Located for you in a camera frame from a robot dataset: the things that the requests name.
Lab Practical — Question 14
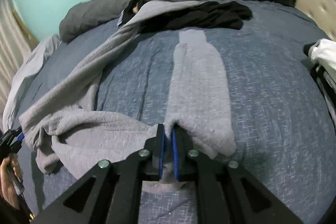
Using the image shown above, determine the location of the grey quilted sweatshirt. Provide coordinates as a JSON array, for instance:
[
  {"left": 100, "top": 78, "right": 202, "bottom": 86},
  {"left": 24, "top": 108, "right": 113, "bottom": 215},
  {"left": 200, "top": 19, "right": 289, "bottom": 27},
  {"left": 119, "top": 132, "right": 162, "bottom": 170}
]
[{"left": 19, "top": 1, "right": 236, "bottom": 178}]

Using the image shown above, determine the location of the person left hand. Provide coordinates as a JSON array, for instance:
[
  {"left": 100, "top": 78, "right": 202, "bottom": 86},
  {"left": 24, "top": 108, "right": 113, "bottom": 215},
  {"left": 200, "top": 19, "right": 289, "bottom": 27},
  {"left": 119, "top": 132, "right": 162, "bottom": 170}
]
[{"left": 1, "top": 154, "right": 22, "bottom": 210}]

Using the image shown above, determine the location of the blue patterned bed sheet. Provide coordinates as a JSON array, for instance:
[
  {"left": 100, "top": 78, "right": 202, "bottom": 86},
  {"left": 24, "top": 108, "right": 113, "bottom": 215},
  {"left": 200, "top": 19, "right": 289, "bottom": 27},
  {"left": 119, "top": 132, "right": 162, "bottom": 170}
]
[{"left": 11, "top": 1, "right": 335, "bottom": 223}]

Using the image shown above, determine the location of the beige striped curtain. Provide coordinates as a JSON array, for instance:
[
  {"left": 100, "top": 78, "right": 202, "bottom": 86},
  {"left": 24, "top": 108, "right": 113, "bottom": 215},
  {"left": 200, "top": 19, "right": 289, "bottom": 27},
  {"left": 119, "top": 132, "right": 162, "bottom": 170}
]
[{"left": 0, "top": 0, "right": 40, "bottom": 111}]

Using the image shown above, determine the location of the white folded garment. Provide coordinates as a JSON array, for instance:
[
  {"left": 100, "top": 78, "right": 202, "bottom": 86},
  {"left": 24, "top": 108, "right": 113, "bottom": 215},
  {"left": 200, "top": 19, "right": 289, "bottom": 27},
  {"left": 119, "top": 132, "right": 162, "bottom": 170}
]
[{"left": 303, "top": 39, "right": 336, "bottom": 70}]

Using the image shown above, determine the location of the black garment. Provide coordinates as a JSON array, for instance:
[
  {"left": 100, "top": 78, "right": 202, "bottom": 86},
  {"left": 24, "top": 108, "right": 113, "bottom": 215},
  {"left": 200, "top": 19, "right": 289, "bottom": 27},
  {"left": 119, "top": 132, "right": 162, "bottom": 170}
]
[{"left": 118, "top": 0, "right": 253, "bottom": 34}]

